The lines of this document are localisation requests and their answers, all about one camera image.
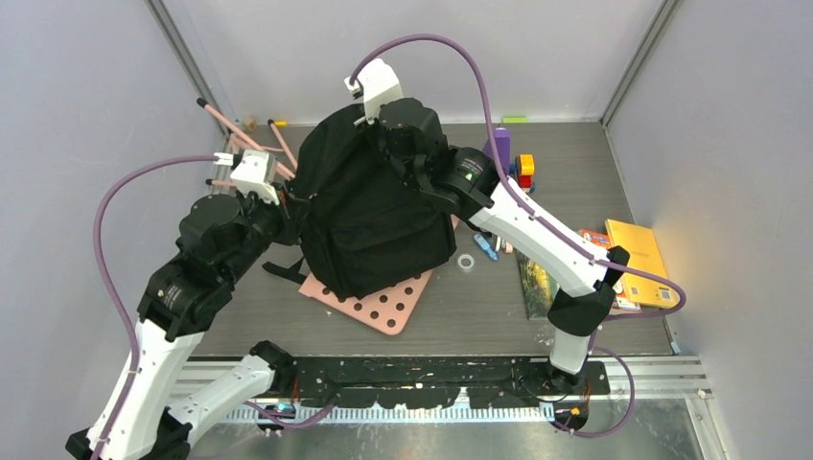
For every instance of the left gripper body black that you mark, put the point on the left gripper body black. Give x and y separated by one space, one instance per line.
282 224

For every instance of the pink perforated board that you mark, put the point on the pink perforated board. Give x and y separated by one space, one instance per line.
386 311

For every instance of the clear tape roll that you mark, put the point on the clear tape roll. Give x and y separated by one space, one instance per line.
465 262

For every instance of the dark green fantasy book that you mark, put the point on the dark green fantasy book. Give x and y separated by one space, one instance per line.
539 288

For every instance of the pink metal stool frame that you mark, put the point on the pink metal stool frame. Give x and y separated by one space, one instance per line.
239 140

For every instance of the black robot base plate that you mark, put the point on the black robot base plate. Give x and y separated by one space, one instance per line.
424 382

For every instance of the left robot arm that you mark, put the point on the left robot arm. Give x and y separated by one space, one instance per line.
220 239

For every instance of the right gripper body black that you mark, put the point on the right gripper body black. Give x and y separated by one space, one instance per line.
397 162

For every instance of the green tape marker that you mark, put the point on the green tape marker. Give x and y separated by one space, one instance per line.
514 120

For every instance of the yellow book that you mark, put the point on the yellow book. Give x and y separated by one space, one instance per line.
640 242

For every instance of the pink white stapler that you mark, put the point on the pink white stapler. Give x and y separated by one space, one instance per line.
503 245

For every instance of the blue marker pen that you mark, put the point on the blue marker pen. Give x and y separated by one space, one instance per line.
485 246

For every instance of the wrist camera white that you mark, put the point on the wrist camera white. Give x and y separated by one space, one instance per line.
251 173
376 86

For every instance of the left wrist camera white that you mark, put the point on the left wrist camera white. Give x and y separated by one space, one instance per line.
251 173

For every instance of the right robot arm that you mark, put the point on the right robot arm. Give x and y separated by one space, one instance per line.
468 184

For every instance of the black student backpack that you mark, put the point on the black student backpack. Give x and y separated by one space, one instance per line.
366 230

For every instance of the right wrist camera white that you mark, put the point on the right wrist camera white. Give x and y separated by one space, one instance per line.
376 86

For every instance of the colourful toy block car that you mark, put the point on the colourful toy block car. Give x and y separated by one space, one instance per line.
523 171

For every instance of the orange paperback book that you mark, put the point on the orange paperback book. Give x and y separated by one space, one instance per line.
622 303

